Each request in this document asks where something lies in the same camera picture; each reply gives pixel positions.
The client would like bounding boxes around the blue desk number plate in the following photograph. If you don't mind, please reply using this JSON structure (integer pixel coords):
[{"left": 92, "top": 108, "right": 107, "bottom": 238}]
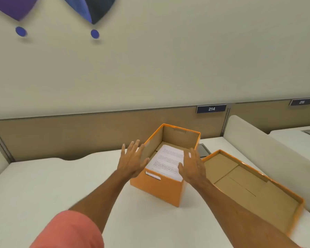
[
  {"left": 289, "top": 98, "right": 310, "bottom": 106},
  {"left": 196, "top": 104, "right": 227, "bottom": 114}
]

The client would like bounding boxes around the stack of printed paper sheets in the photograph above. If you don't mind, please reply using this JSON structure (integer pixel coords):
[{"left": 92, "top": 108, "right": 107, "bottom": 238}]
[{"left": 145, "top": 144, "right": 185, "bottom": 182}]

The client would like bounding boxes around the person's left forearm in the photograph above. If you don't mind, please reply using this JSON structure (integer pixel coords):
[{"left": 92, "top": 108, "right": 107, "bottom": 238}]
[{"left": 68, "top": 170, "right": 135, "bottom": 234}]

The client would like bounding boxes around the long beige partition panel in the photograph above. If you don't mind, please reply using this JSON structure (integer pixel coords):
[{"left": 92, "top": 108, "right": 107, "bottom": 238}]
[{"left": 0, "top": 104, "right": 231, "bottom": 163}]

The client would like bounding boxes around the blue and black wall decoration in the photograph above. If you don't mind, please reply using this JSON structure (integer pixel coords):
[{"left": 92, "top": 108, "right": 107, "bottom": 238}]
[{"left": 62, "top": 0, "right": 117, "bottom": 25}]

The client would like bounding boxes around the person's left hand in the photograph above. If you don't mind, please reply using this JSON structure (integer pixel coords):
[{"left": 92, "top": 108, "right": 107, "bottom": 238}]
[{"left": 117, "top": 140, "right": 150, "bottom": 180}]

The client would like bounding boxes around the orange cardboard box lid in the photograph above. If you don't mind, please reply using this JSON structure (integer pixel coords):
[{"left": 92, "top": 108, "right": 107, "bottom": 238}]
[{"left": 201, "top": 149, "right": 305, "bottom": 237}]

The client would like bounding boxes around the short beige partition panel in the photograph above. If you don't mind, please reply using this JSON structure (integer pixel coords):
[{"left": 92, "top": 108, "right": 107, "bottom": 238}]
[{"left": 228, "top": 96, "right": 310, "bottom": 135}]

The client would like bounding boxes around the person's right forearm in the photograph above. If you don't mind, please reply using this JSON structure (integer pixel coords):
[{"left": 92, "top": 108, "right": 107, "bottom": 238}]
[{"left": 194, "top": 179, "right": 301, "bottom": 248}]

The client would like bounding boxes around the person's right hand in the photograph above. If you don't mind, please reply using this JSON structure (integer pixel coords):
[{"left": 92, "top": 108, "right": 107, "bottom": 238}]
[{"left": 177, "top": 148, "right": 209, "bottom": 189}]

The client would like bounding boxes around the purple wall decoration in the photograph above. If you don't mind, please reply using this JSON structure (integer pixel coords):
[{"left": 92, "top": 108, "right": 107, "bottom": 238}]
[{"left": 0, "top": 0, "right": 40, "bottom": 22}]

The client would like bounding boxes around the orange cardboard storage box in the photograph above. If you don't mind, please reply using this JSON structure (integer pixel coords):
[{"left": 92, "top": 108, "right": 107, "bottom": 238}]
[{"left": 130, "top": 123, "right": 202, "bottom": 208}]

